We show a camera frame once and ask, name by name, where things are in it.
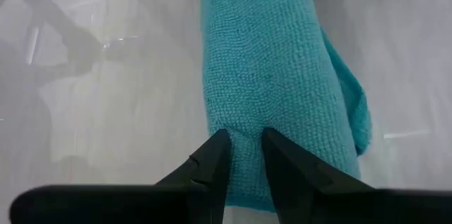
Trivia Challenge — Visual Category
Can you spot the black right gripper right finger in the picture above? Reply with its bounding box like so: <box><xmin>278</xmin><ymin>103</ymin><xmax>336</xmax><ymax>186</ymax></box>
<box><xmin>261</xmin><ymin>127</ymin><xmax>375</xmax><ymax>224</ymax></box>

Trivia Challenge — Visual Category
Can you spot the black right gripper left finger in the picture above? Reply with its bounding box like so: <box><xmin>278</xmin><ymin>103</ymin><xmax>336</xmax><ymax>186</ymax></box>
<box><xmin>157</xmin><ymin>128</ymin><xmax>232</xmax><ymax>224</ymax></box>

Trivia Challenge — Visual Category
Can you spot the blue microfibre towel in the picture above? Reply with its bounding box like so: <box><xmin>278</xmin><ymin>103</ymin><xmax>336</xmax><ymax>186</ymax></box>
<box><xmin>200</xmin><ymin>0</ymin><xmax>372</xmax><ymax>213</ymax></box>

